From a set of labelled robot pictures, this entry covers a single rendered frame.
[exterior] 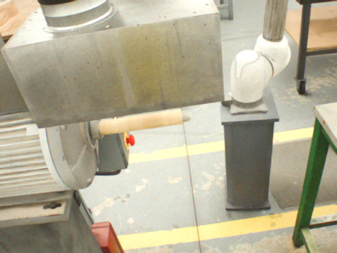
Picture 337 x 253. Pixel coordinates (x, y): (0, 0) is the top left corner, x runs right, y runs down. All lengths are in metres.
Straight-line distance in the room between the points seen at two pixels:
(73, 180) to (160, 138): 1.95
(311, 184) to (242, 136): 0.40
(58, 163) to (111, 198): 1.63
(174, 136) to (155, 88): 2.10
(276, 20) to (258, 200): 1.04
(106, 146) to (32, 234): 0.34
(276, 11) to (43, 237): 1.27
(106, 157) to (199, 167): 1.33
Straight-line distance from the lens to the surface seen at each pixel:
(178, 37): 0.45
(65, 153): 0.64
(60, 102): 0.51
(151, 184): 2.26
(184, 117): 0.70
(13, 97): 0.64
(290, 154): 2.41
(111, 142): 1.01
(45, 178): 0.70
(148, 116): 0.70
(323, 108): 1.28
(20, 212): 0.83
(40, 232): 0.89
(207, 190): 2.17
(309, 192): 1.55
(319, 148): 1.36
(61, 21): 0.48
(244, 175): 1.85
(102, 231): 1.35
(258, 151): 1.72
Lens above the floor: 1.68
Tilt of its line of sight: 38 degrees down
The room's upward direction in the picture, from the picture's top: 10 degrees counter-clockwise
